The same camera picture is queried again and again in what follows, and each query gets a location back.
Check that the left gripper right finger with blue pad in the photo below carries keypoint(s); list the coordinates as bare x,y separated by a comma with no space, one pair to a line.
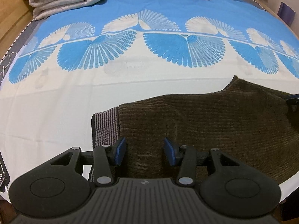
184,158

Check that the wooden bed headboard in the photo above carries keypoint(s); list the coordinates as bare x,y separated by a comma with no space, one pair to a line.
15,16

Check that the brown corduroy pants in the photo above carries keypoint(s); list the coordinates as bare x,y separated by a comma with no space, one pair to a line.
250,122

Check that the blue white patterned bedsheet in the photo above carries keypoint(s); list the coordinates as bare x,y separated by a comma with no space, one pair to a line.
63,69

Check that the purple paper bag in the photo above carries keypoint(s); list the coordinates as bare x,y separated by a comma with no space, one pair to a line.
286,14

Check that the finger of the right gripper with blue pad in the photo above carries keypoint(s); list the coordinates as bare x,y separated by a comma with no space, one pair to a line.
292,103

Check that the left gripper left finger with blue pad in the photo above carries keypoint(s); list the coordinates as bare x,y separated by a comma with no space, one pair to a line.
107,162

